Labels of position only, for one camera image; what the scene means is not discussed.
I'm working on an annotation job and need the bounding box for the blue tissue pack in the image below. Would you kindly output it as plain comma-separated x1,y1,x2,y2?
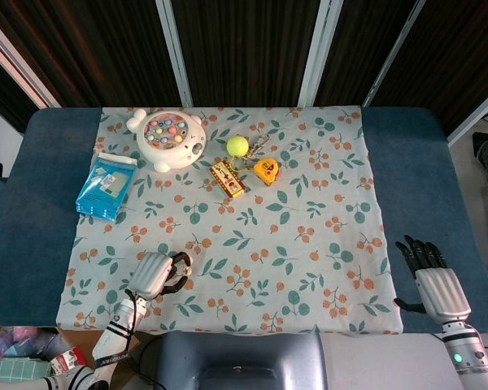
75,152,138,223

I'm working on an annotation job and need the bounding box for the white seal fishing toy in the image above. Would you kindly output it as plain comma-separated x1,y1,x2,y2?
124,108,207,174

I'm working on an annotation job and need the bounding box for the white partition frame post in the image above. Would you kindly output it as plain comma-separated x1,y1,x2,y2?
0,7,62,109
447,80,488,146
155,0,194,108
361,0,427,108
298,0,345,108

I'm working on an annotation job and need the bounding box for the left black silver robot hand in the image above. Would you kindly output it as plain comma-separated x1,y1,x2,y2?
128,250,194,301

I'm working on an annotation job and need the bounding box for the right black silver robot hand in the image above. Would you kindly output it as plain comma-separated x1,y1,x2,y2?
393,234,473,325

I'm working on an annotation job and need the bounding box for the small red white carton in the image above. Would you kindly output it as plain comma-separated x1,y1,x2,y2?
48,347,86,375

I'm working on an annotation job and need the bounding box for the brown cardboard box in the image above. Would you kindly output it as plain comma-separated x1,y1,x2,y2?
0,324,107,379

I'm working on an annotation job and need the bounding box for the yellow red card box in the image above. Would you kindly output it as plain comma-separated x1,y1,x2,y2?
209,160,246,201

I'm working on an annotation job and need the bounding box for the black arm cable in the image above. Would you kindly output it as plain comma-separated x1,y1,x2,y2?
124,288,147,338

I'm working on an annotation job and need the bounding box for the floral fruit print tablecloth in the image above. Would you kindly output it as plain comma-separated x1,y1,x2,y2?
55,106,404,336

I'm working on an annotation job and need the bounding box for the yellow tape measure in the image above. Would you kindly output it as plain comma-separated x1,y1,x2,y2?
252,157,283,187

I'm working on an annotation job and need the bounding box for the metal keychain with ring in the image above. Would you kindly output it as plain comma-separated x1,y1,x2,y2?
229,133,272,174

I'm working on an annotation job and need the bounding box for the dark ribbed partition panel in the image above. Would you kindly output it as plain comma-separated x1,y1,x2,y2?
0,0,184,109
172,0,325,107
369,0,488,135
315,0,416,107

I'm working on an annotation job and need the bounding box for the grey robot chest housing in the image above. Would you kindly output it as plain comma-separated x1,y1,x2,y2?
154,329,464,390

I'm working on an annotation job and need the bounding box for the yellow tennis ball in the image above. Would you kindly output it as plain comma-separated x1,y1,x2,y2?
226,134,251,158

